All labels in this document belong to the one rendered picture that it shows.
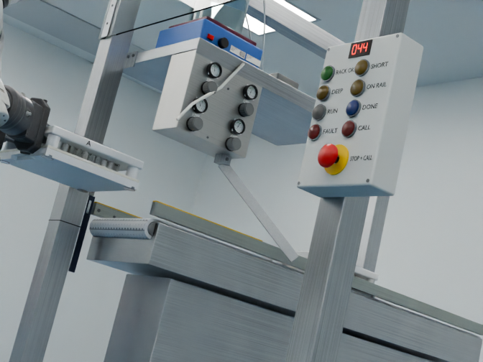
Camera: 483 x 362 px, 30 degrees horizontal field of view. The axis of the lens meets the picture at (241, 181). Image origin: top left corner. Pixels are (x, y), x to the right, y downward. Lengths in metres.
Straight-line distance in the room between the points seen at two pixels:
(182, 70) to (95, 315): 5.61
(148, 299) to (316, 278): 0.80
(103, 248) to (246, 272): 0.36
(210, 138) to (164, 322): 0.45
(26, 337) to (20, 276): 5.07
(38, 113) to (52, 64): 5.57
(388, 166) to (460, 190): 4.53
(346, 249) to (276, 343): 0.92
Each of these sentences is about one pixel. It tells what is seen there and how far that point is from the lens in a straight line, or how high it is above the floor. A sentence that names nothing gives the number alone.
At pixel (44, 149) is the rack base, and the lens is 1.99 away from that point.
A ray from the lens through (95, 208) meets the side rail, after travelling 2.33.
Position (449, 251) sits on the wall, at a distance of 5.87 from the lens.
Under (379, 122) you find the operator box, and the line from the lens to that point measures 1.44.
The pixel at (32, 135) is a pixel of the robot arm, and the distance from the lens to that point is 1.97.
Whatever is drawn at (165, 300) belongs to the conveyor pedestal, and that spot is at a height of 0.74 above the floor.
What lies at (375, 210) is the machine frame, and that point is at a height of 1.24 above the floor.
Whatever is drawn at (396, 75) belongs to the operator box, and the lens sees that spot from 1.47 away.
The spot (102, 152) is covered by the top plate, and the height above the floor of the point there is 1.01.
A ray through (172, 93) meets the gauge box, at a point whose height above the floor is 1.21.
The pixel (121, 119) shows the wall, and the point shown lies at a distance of 7.79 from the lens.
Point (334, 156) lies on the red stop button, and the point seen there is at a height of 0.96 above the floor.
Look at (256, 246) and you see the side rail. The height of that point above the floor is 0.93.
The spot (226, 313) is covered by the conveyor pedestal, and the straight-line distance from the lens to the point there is 2.29.
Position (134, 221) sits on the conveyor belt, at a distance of 2.15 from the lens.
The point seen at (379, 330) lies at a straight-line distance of 2.63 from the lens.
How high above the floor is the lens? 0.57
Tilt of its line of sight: 13 degrees up
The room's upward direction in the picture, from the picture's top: 13 degrees clockwise
